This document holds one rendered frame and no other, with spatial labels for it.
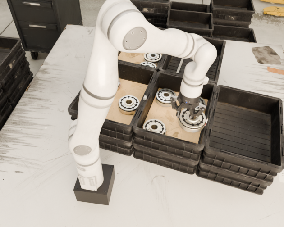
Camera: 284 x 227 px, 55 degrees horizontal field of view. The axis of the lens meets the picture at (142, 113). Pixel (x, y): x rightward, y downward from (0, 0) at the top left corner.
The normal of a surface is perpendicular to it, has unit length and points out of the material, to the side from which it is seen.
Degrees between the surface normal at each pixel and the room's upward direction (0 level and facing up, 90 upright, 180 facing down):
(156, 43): 96
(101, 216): 0
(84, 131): 84
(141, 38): 96
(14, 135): 0
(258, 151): 0
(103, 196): 90
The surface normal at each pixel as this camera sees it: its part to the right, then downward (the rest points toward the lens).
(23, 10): -0.13, 0.73
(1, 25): 0.03, -0.67
